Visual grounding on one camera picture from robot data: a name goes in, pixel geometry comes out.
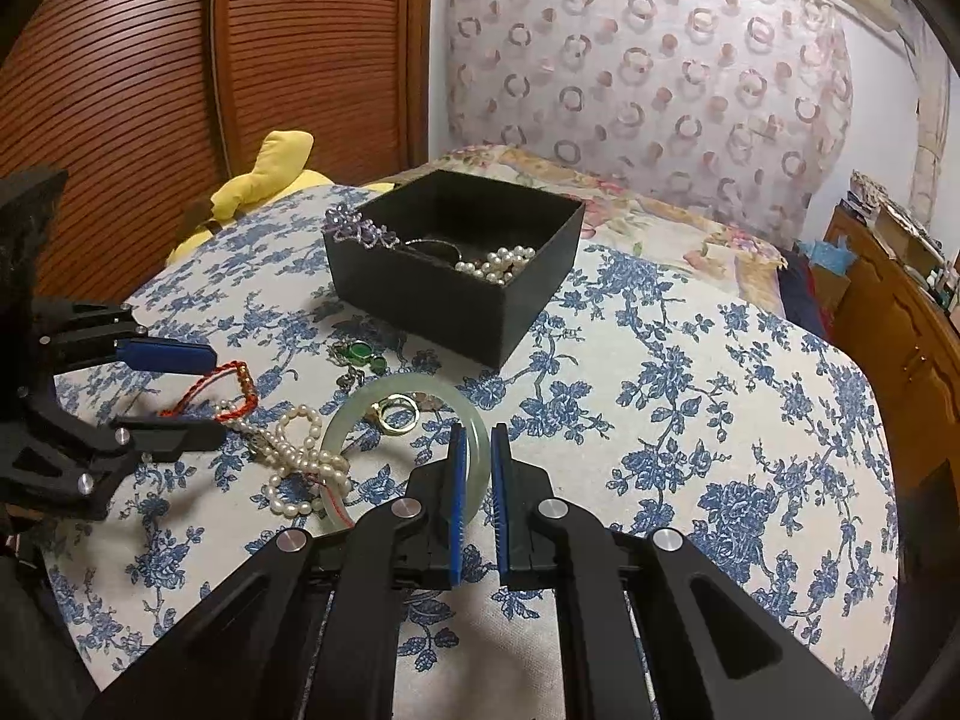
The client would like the purple crystal necklace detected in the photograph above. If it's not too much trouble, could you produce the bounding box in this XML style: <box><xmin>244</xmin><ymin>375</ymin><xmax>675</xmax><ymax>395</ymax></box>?
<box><xmin>324</xmin><ymin>202</ymin><xmax>400</xmax><ymax>251</ymax></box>

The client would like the gold ring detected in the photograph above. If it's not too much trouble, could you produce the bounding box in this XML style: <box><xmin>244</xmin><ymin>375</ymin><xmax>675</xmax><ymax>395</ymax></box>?
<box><xmin>377</xmin><ymin>399</ymin><xmax>421</xmax><ymax>437</ymax></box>

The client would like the tied beige curtain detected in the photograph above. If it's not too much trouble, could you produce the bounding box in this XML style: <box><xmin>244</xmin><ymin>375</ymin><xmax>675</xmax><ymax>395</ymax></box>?
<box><xmin>911</xmin><ymin>15</ymin><xmax>950</xmax><ymax>203</ymax></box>

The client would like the blue bag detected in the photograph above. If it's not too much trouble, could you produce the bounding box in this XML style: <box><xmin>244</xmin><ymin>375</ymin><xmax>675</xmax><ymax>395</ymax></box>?
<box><xmin>795</xmin><ymin>236</ymin><xmax>856</xmax><ymax>316</ymax></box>

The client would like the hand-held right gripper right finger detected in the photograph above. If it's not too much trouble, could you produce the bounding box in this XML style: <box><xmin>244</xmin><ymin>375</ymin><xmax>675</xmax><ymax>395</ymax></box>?
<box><xmin>489</xmin><ymin>424</ymin><xmax>875</xmax><ymax>720</ymax></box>

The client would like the red braided bracelet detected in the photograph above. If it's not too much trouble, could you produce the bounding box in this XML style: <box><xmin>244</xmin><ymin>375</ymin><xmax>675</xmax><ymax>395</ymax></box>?
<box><xmin>161</xmin><ymin>361</ymin><xmax>260</xmax><ymax>423</ymax></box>

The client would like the floral bedsheet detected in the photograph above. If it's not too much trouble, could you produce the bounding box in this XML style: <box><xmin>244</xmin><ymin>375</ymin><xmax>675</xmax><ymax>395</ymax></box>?
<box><xmin>367</xmin><ymin>144</ymin><xmax>788</xmax><ymax>293</ymax></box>

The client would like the dark blue blanket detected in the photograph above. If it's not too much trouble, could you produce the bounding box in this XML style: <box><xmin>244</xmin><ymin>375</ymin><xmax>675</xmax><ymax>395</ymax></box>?
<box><xmin>776</xmin><ymin>247</ymin><xmax>831</xmax><ymax>340</ymax></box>

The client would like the brown slatted wooden wardrobe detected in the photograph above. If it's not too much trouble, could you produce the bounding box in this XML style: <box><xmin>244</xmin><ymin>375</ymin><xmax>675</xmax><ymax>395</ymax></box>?
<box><xmin>0</xmin><ymin>0</ymin><xmax>436</xmax><ymax>308</ymax></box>

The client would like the silver metal bangle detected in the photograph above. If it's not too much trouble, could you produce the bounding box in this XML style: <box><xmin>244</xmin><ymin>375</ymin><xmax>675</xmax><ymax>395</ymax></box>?
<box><xmin>405</xmin><ymin>238</ymin><xmax>464</xmax><ymax>263</ymax></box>

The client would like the cluttered cardboard box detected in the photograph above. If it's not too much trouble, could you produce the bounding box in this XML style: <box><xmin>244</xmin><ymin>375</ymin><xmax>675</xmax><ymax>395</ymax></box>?
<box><xmin>847</xmin><ymin>171</ymin><xmax>946</xmax><ymax>256</ymax></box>

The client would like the yellow plush toy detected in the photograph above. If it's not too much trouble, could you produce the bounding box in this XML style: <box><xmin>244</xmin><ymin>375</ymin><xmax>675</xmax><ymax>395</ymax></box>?
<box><xmin>165</xmin><ymin>130</ymin><xmax>335</xmax><ymax>267</ymax></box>

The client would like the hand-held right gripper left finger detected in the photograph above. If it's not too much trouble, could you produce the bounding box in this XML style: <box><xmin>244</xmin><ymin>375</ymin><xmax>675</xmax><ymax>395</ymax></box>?
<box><xmin>82</xmin><ymin>422</ymin><xmax>470</xmax><ymax>720</ymax></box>

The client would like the white pearl necklace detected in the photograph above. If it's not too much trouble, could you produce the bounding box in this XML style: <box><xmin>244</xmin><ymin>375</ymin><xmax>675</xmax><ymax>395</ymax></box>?
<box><xmin>454</xmin><ymin>244</ymin><xmax>538</xmax><ymax>287</ymax></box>
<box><xmin>225</xmin><ymin>403</ymin><xmax>353</xmax><ymax>518</ymax></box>

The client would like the pale green jade bangle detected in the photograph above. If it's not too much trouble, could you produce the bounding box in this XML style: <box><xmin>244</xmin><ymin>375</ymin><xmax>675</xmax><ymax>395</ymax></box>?
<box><xmin>322</xmin><ymin>373</ymin><xmax>488</xmax><ymax>530</ymax></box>

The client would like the green stone pendant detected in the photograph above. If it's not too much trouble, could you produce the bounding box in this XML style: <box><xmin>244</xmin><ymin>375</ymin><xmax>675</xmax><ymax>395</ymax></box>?
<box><xmin>330</xmin><ymin>340</ymin><xmax>391</xmax><ymax>391</ymax></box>

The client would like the wooden sideboard cabinet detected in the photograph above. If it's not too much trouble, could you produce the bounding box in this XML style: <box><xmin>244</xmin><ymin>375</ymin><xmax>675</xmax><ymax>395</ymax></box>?
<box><xmin>825</xmin><ymin>206</ymin><xmax>960</xmax><ymax>511</ymax></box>

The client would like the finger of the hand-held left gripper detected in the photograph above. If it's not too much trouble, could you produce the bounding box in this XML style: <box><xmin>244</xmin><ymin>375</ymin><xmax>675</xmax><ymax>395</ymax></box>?
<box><xmin>34</xmin><ymin>300</ymin><xmax>220</xmax><ymax>377</ymax></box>
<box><xmin>0</xmin><ymin>390</ymin><xmax>227</xmax><ymax>522</ymax></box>

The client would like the blue floral tablecloth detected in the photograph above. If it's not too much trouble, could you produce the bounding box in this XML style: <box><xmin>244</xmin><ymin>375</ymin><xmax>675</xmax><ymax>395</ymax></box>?
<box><xmin>41</xmin><ymin>184</ymin><xmax>901</xmax><ymax>720</ymax></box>

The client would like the black box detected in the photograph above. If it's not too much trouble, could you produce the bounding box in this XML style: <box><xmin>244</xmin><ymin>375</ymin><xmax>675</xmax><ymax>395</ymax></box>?
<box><xmin>322</xmin><ymin>169</ymin><xmax>586</xmax><ymax>372</ymax></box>

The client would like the sheer ring-patterned curtain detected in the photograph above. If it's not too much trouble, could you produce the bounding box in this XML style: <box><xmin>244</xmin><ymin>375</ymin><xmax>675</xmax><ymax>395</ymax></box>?
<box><xmin>446</xmin><ymin>0</ymin><xmax>856</xmax><ymax>248</ymax></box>

